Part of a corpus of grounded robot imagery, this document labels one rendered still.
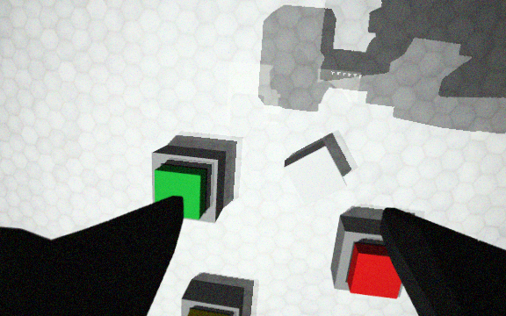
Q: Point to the red button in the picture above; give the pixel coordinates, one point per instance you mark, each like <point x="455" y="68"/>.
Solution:
<point x="360" y="262"/>

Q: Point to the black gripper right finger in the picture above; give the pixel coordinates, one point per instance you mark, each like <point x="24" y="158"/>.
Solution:
<point x="444" y="272"/>

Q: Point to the green button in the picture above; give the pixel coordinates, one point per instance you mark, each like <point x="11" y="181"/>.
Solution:
<point x="195" y="174"/>

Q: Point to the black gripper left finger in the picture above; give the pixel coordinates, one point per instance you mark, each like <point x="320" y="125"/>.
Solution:
<point x="113" y="268"/>

